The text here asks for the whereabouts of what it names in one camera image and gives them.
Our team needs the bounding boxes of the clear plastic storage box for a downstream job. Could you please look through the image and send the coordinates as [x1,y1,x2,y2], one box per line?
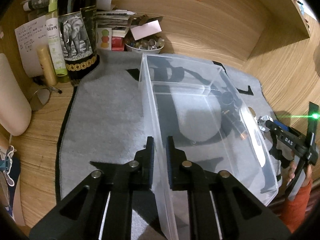
[139,54,279,239]

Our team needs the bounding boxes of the orange sleeve forearm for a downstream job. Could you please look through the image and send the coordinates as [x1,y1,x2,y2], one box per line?
[279,179,312,233]

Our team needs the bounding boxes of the right hand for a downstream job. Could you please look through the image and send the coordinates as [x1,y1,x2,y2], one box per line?
[286,160,313,188]

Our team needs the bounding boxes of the grey mat with black pattern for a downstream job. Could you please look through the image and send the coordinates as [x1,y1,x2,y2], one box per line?
[56,49,283,240]

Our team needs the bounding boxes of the glasses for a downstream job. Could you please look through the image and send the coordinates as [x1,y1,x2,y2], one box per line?
[28,84,62,112]

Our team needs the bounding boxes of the white bowl of marbles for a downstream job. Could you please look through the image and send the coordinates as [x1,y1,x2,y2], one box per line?
[124,36,165,54]

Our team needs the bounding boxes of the blue cartoon sticker card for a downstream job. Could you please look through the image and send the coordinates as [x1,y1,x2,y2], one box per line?
[0,144,21,221]

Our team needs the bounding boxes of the gold lip balm tube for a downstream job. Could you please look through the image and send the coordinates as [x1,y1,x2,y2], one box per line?
[36,45,57,86]

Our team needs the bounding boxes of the white card box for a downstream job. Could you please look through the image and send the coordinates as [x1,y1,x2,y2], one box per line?
[130,20,162,40]

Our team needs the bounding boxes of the pink mug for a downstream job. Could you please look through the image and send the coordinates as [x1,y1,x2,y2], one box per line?
[1,53,31,136]

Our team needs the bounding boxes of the stack of books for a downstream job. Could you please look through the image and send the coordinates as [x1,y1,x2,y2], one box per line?
[97,10,136,51]

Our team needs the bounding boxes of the green white spray bottle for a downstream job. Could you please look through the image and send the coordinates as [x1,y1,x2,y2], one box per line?
[46,0,68,79]

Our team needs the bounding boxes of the white handwritten note paper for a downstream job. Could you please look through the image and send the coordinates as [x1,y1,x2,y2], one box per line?
[15,15,47,77]

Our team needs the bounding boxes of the dark wine bottle elephant label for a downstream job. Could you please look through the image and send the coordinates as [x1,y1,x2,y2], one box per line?
[57,0,100,86]

